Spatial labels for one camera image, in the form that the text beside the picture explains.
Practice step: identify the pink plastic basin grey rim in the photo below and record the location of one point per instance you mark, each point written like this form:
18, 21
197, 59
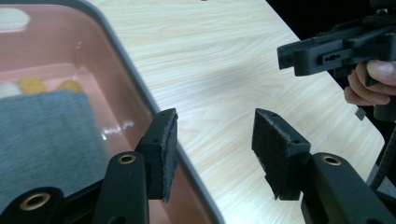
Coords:
102, 93

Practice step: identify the grey tape strip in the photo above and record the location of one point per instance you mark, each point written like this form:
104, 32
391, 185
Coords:
360, 113

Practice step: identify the beige knit glove bear patch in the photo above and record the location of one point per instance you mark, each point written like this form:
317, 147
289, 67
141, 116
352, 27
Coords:
31, 85

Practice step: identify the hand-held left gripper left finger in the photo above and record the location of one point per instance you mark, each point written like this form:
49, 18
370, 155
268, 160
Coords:
162, 155

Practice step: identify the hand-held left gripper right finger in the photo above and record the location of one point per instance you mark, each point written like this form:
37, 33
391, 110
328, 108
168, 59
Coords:
280, 155

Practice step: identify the grey and pink fingerless glove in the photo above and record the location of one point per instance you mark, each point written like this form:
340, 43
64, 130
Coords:
46, 140

